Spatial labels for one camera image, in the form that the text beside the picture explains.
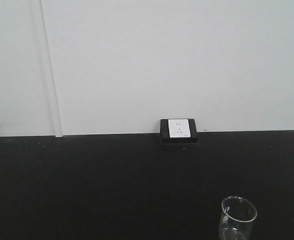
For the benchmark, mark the black socket housing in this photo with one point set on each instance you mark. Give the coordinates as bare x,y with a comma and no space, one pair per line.
165,137

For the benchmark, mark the white power socket plate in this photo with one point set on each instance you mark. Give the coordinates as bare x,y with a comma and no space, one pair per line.
179,128

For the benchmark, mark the clear glass beaker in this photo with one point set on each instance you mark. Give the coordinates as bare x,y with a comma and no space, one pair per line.
237,218

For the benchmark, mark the white cable conduit strip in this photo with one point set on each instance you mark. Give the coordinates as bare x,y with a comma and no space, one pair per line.
50,80

